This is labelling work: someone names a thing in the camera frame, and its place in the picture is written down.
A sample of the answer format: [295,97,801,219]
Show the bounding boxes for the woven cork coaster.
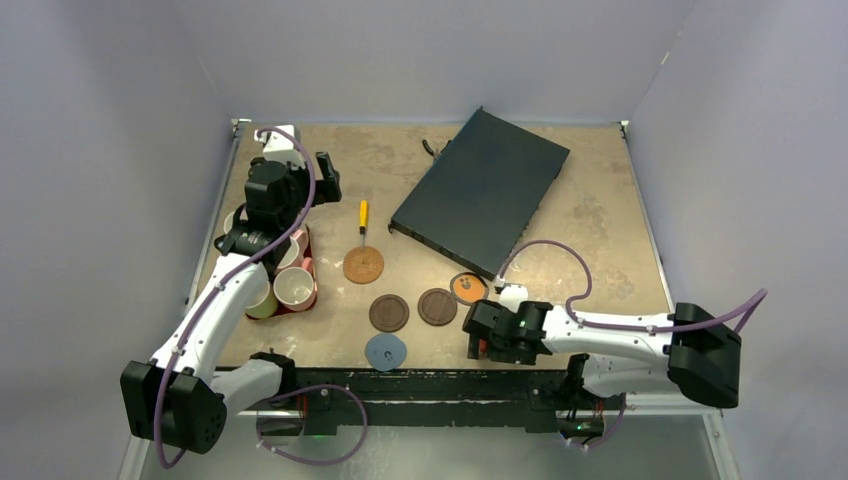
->
[342,246,384,284]

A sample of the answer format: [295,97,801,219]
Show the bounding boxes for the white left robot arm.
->
[120,155,340,469]

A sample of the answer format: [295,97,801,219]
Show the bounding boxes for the orange smiley coaster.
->
[449,272,489,306]

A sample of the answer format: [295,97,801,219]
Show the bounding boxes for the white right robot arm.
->
[401,239,741,408]

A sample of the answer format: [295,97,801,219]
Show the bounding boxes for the dark flat metal box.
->
[388,109,570,280]

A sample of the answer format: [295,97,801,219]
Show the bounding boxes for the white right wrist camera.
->
[495,283,529,313]

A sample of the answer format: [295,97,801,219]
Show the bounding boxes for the pink mug front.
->
[272,257,317,312]

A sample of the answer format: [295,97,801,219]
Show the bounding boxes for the yellow handled screwdriver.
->
[358,200,369,250]

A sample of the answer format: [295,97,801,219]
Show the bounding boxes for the aluminium table rail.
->
[183,118,252,313]

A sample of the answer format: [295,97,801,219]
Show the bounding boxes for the black handled pliers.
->
[421,139,452,161]

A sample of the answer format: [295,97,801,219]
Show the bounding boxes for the blue grey smiley coaster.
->
[364,333,408,372]

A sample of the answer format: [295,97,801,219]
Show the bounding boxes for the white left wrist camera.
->
[254,132,303,164]

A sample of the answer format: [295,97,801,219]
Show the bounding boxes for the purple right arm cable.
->
[496,239,769,334]

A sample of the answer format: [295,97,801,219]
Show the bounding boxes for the black front base frame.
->
[265,366,624,435]

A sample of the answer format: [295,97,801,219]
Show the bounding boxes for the green cup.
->
[245,282,278,319]

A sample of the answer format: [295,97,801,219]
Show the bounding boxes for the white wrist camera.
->
[495,283,529,313]
[254,132,303,164]

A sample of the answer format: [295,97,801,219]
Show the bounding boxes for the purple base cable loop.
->
[255,384,369,467]

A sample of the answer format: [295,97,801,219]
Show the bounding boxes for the dark wooden coaster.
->
[368,294,409,333]
[417,288,458,326]

